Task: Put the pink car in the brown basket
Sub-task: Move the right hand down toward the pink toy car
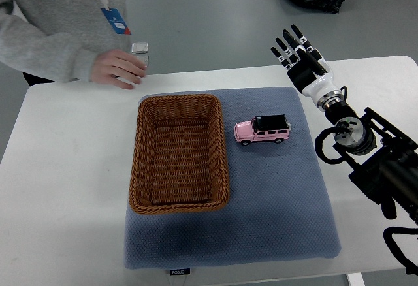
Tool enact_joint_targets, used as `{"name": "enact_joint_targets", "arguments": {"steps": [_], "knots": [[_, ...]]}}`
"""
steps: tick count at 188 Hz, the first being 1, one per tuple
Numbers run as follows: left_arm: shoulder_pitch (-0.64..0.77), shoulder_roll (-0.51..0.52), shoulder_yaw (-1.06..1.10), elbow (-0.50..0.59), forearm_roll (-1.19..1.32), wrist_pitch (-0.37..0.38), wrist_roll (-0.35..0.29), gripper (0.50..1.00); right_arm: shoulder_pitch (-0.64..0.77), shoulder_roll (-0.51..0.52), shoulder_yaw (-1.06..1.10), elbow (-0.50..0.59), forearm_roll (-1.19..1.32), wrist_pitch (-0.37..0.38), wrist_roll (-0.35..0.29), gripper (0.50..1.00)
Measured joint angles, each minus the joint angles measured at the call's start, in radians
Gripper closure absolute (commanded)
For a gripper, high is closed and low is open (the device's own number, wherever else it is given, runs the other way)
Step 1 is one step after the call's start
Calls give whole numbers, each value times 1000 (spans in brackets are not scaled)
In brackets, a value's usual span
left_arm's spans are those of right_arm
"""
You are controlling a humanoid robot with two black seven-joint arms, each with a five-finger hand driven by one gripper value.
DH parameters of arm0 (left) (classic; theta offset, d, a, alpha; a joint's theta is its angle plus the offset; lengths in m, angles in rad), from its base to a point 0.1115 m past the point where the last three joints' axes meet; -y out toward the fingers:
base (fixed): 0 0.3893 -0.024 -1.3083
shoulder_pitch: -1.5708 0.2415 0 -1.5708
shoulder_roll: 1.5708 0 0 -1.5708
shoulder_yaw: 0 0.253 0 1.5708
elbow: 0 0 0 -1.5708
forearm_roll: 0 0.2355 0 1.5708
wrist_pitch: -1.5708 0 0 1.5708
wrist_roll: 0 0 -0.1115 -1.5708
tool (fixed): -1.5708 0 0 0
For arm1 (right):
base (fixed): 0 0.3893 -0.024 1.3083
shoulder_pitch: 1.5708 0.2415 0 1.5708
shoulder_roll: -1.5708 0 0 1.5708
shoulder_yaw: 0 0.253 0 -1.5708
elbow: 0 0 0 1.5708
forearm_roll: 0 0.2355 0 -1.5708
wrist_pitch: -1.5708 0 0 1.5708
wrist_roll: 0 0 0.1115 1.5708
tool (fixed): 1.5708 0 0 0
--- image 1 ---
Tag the silver metal box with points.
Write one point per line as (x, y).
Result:
(140, 51)

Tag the person's bare hand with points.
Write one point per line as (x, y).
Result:
(117, 68)

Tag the blue grey cushion mat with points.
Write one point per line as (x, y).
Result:
(278, 209)

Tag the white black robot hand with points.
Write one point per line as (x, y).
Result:
(310, 74)

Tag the grey sweater sleeve forearm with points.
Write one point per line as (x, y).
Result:
(56, 39)

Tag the pink toy car black roof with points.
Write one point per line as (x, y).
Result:
(272, 128)

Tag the blue lanyard id badge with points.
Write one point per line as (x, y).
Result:
(114, 18)

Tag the brown wicker basket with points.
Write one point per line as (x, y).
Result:
(179, 159)

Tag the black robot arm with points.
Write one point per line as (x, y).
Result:
(383, 158)

